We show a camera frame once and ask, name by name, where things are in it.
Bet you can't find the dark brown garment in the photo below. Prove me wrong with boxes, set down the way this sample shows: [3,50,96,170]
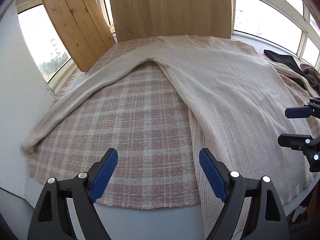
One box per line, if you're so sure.
[300,63,320,94]

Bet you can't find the black pants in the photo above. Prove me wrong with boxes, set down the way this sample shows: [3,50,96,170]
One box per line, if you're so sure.
[264,49,309,82]

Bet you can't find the cream knit garment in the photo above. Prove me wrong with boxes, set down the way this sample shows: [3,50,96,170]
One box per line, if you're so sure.
[22,35,320,238]

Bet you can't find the large light wooden board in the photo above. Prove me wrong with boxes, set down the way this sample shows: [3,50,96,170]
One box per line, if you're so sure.
[110,0,232,41]

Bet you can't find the knotty pine plank board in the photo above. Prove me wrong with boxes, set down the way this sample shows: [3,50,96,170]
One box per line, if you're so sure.
[42,0,116,72]

